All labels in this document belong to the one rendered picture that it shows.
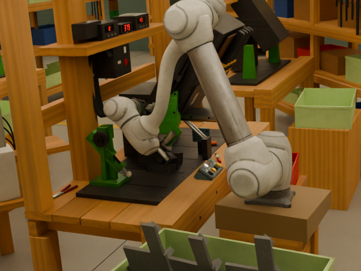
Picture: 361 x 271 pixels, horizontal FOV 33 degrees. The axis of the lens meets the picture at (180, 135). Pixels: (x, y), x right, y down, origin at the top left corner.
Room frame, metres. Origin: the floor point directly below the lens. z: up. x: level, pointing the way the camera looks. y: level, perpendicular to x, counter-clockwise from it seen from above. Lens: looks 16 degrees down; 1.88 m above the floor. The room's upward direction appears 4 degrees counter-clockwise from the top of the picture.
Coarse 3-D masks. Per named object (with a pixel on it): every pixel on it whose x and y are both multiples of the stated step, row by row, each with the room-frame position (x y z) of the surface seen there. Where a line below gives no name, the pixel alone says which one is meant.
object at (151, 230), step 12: (144, 228) 1.60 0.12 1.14; (156, 228) 1.59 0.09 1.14; (156, 240) 1.60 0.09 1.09; (132, 252) 1.67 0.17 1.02; (144, 252) 1.65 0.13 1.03; (156, 252) 1.62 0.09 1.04; (132, 264) 1.70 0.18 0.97; (144, 264) 1.67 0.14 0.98; (156, 264) 1.65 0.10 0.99; (168, 264) 1.63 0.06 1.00
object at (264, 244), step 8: (256, 240) 1.45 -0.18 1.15; (264, 240) 1.44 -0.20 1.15; (272, 240) 1.47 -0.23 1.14; (256, 248) 1.46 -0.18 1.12; (264, 248) 1.45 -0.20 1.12; (264, 256) 1.46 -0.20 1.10; (272, 256) 1.45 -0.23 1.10; (232, 264) 1.52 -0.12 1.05; (240, 264) 1.51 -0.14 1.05; (264, 264) 1.46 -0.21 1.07; (272, 264) 1.45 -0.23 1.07
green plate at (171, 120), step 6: (156, 90) 2.87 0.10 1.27; (174, 96) 2.82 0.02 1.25; (174, 102) 2.81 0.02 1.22; (168, 108) 2.82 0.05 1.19; (174, 108) 2.81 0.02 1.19; (168, 114) 2.81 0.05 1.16; (174, 114) 2.80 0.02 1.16; (168, 120) 2.80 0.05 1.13; (174, 120) 2.79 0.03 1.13; (162, 126) 2.81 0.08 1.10; (168, 126) 2.80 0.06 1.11; (162, 132) 2.80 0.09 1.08; (168, 132) 2.79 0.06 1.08
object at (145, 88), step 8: (136, 88) 3.10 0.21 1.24; (144, 88) 3.09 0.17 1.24; (152, 88) 3.08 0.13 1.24; (120, 96) 3.00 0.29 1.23; (128, 96) 2.98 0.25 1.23; (136, 96) 2.96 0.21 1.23; (144, 96) 2.94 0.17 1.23; (128, 144) 2.99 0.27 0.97; (128, 152) 2.99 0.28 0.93; (136, 152) 2.97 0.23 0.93
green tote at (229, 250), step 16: (176, 240) 1.94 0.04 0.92; (224, 240) 1.84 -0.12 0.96; (176, 256) 1.94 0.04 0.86; (192, 256) 1.91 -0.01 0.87; (224, 256) 1.85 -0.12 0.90; (240, 256) 1.82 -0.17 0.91; (256, 256) 1.79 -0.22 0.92; (288, 256) 1.73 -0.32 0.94; (304, 256) 1.71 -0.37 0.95; (320, 256) 1.68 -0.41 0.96
